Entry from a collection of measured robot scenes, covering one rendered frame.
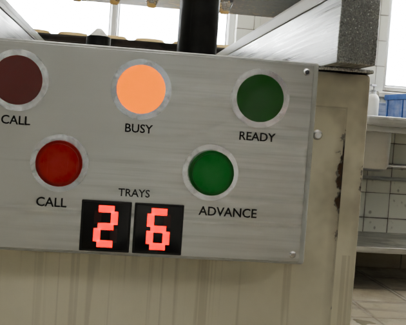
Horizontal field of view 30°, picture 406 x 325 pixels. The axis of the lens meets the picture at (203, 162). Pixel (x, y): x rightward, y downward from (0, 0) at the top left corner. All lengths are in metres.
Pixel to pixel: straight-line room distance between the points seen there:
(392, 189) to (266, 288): 4.11
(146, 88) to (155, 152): 0.04
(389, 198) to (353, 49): 4.14
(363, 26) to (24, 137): 0.24
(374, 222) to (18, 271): 4.16
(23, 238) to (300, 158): 0.19
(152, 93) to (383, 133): 3.48
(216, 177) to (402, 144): 4.18
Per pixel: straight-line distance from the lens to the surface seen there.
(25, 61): 0.50
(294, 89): 0.52
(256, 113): 0.51
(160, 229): 0.51
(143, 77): 0.50
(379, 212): 4.64
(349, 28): 0.53
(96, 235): 0.51
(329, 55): 0.54
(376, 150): 3.94
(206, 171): 0.50
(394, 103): 4.21
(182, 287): 0.55
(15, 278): 0.55
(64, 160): 0.49
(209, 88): 0.51
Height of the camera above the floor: 0.79
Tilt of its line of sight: 3 degrees down
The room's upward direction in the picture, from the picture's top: 4 degrees clockwise
